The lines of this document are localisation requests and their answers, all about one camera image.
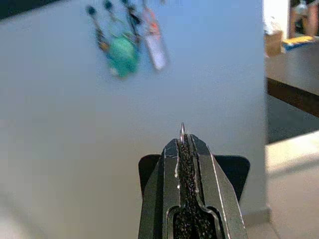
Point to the blue and yellow box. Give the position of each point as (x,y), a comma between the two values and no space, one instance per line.
(299,43)

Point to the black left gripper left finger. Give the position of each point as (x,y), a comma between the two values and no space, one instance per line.
(162,199)

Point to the plain cardboard box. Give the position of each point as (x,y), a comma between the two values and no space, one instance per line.
(272,43)

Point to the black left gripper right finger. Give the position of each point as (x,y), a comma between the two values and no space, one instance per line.
(214,199)

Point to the white and red key tag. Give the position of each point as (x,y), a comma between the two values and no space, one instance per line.
(155,49)

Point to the brown wooden table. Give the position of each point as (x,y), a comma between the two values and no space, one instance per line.
(294,97)

